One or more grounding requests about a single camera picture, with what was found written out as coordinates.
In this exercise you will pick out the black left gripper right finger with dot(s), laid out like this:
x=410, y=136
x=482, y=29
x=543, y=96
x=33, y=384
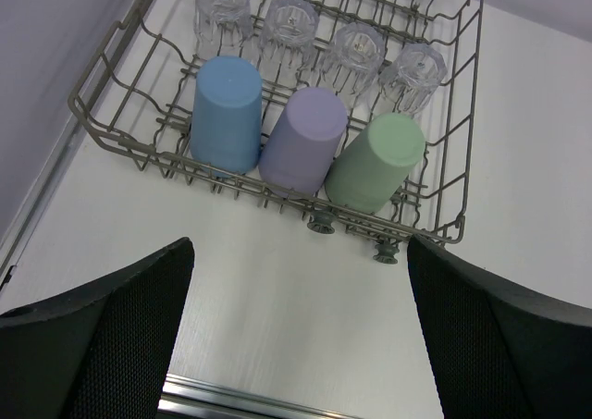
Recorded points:
x=498, y=349

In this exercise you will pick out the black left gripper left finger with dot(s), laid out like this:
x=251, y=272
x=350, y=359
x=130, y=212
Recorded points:
x=101, y=350

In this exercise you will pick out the green plastic cup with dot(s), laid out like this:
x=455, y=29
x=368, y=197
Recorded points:
x=374, y=165

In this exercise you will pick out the blue plastic cup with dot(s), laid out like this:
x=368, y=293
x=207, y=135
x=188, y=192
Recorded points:
x=227, y=116

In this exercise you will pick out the clear glass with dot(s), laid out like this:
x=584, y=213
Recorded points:
x=287, y=37
x=222, y=27
x=351, y=62
x=412, y=78

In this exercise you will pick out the purple plastic cup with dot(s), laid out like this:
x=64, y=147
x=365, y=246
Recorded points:
x=302, y=144

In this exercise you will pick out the aluminium front rail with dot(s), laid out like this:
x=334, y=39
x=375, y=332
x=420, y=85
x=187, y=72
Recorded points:
x=184, y=397

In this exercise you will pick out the grey wire dish rack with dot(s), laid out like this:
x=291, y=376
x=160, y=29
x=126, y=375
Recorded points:
x=134, y=99

